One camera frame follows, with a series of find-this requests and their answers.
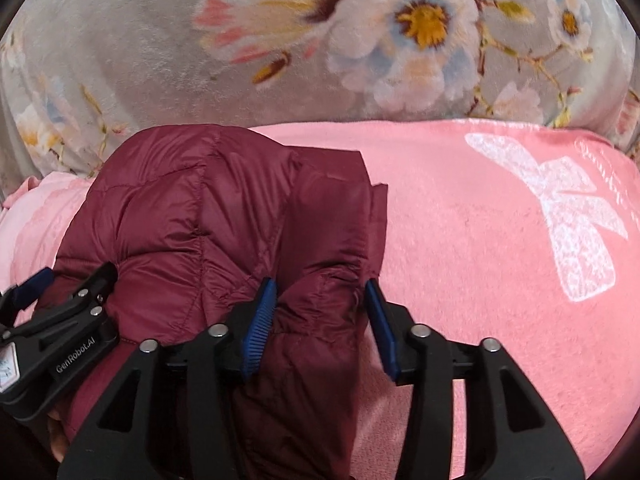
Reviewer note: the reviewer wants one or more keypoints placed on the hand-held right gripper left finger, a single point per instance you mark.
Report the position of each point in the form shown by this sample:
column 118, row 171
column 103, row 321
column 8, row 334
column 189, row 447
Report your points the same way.
column 257, row 330

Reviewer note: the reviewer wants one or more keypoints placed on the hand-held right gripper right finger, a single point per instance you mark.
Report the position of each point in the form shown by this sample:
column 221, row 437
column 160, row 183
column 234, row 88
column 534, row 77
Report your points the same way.
column 382, row 330

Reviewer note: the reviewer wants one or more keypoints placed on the grey floral blanket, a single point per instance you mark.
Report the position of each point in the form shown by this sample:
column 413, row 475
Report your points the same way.
column 125, row 60

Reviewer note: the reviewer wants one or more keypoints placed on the pink fleece blanket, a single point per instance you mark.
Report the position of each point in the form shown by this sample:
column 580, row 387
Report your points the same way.
column 475, row 285

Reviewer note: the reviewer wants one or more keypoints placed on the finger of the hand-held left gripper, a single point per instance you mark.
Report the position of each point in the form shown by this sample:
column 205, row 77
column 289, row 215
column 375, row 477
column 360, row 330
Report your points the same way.
column 32, row 282
column 75, row 310

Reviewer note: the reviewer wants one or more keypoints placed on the maroon quilted puffer jacket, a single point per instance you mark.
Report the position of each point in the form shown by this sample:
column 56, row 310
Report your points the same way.
column 200, row 220

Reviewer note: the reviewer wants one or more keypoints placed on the person's left hand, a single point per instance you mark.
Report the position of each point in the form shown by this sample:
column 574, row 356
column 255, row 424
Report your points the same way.
column 57, row 435

